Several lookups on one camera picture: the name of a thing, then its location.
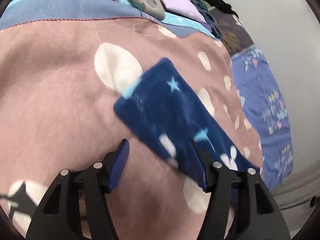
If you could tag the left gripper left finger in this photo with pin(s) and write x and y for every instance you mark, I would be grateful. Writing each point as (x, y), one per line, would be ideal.
(58, 214)

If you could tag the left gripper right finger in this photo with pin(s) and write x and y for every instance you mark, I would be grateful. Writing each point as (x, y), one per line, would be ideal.
(240, 204)

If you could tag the navy star fleece garment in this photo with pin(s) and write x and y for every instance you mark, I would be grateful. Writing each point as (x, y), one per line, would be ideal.
(172, 119)

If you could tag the purple tree print bedsheet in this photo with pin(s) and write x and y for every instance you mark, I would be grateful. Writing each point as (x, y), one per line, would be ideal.
(264, 109)

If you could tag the pink polka dot blanket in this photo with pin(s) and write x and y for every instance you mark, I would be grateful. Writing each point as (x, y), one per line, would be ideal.
(59, 82)

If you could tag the dark patterned pillow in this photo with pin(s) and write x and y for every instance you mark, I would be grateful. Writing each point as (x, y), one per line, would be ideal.
(236, 37)

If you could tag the dark teal knit cloth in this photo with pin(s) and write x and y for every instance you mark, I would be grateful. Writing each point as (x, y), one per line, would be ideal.
(209, 19)

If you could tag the blue towel red stitching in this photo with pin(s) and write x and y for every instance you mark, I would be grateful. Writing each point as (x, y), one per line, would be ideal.
(34, 10)

